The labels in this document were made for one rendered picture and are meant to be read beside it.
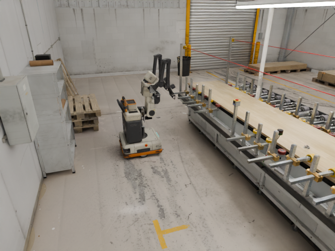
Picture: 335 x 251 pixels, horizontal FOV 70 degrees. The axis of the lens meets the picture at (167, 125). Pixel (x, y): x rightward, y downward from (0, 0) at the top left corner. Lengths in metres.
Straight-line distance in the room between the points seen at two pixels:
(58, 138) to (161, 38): 7.25
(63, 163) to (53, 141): 0.38
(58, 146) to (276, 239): 3.03
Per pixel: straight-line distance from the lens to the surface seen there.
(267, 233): 3.16
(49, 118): 3.64
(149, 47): 10.07
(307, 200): 2.61
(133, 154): 4.07
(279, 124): 3.53
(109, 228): 3.07
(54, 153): 3.88
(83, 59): 9.84
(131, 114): 3.80
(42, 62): 3.97
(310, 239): 3.14
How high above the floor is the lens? 2.23
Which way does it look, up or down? 25 degrees down
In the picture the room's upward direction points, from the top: straight up
